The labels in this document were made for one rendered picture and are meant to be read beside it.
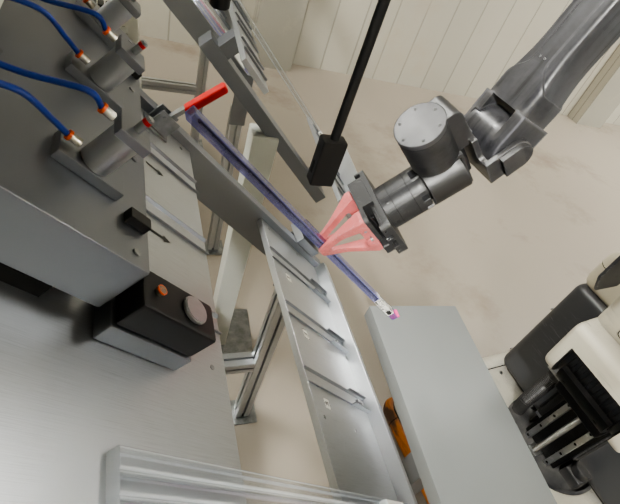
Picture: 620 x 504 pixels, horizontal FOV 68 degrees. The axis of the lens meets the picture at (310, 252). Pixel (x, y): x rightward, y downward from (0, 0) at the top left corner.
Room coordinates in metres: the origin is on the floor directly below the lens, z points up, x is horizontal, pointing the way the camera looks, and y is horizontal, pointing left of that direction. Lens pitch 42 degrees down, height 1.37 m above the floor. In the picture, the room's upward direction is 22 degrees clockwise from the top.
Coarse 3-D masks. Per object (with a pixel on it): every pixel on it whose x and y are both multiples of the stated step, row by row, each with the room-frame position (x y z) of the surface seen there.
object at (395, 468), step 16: (320, 272) 0.66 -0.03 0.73; (336, 304) 0.59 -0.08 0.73; (336, 320) 0.56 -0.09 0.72; (352, 336) 0.53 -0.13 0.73; (352, 352) 0.50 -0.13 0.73; (352, 368) 0.47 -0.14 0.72; (368, 384) 0.45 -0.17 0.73; (368, 400) 0.42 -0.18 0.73; (368, 416) 0.40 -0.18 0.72; (384, 432) 0.38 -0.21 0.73; (384, 448) 0.36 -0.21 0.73; (400, 464) 0.34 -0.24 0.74; (400, 480) 0.32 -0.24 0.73; (400, 496) 0.30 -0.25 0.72
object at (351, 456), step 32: (288, 256) 0.59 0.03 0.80; (288, 288) 0.49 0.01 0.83; (320, 288) 0.61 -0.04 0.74; (288, 320) 0.42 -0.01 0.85; (320, 320) 0.51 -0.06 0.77; (320, 352) 0.42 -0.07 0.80; (320, 384) 0.36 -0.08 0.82; (352, 384) 0.44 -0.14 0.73; (320, 416) 0.30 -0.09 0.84; (352, 416) 0.36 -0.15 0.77; (320, 448) 0.26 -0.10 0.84; (352, 448) 0.30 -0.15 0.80; (352, 480) 0.25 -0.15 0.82; (384, 480) 0.30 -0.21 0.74
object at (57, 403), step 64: (192, 192) 0.45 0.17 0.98; (192, 256) 0.34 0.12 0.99; (0, 320) 0.13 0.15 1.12; (64, 320) 0.15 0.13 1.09; (0, 384) 0.09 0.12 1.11; (64, 384) 0.12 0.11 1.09; (128, 384) 0.15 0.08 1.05; (192, 384) 0.19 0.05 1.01; (0, 448) 0.07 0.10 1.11; (64, 448) 0.09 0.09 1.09; (192, 448) 0.14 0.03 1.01
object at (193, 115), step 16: (192, 112) 0.36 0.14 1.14; (208, 128) 0.36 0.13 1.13; (224, 144) 0.37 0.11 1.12; (240, 160) 0.38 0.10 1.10; (256, 176) 0.39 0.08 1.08; (272, 192) 0.40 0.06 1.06; (288, 208) 0.42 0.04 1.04; (304, 224) 0.43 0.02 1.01; (320, 240) 0.44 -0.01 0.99; (336, 256) 0.46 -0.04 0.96; (352, 272) 0.48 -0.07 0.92; (368, 288) 0.50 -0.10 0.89
